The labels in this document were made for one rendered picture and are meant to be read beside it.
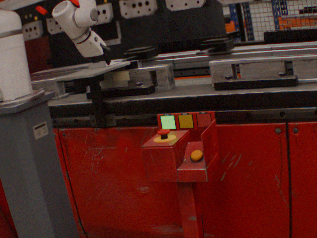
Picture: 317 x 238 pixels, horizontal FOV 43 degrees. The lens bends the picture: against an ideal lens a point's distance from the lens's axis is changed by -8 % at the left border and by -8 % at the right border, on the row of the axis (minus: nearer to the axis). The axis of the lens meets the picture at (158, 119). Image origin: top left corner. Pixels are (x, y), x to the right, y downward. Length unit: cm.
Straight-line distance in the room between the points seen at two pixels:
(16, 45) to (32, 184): 39
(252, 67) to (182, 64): 47
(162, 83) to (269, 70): 43
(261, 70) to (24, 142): 84
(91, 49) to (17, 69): 54
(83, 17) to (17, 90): 46
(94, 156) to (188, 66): 56
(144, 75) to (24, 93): 65
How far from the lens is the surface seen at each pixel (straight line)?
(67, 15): 154
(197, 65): 187
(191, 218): 142
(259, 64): 152
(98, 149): 176
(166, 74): 165
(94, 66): 171
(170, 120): 143
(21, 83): 118
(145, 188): 171
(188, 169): 129
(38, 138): 118
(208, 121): 138
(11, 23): 118
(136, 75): 171
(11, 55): 117
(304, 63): 149
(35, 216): 122
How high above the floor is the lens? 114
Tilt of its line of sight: 13 degrees down
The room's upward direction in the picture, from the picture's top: 9 degrees counter-clockwise
